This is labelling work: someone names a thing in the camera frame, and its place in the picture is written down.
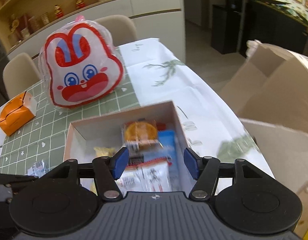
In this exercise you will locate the white red snack packet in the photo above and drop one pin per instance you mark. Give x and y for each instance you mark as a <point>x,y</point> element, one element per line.
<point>150,176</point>

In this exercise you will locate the wooden display shelf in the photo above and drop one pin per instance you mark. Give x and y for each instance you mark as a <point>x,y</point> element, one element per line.
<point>25,24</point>

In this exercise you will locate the beige paper umbrella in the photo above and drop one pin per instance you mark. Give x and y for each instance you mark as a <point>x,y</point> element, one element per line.
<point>269,93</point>

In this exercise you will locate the beige dining chair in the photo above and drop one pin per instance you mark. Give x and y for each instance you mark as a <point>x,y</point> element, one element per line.
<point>122,28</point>
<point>19,74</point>

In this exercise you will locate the orange round pastry packet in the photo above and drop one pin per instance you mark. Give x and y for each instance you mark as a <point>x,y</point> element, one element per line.
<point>140,135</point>

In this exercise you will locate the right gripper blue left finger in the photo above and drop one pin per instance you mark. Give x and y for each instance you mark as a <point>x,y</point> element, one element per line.
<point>107,171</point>

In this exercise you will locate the blue white snack packet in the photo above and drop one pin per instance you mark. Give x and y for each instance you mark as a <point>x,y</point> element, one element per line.
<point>168,150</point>

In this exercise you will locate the green grid tablecloth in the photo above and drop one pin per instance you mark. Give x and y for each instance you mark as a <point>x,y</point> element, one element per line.
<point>44,137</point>

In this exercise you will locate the orange tissue box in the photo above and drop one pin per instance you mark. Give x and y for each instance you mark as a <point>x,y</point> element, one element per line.
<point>17,112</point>

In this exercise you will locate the clear bag blue candies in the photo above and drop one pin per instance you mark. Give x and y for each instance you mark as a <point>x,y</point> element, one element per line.
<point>38,169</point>

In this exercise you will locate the pink cardboard box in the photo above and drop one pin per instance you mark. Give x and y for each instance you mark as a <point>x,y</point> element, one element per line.
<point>107,131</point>

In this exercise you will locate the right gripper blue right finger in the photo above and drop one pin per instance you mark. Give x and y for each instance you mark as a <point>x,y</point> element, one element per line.
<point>205,171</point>

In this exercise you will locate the rabbit face plush bag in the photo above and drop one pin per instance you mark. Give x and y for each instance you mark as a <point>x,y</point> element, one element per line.
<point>79,64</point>

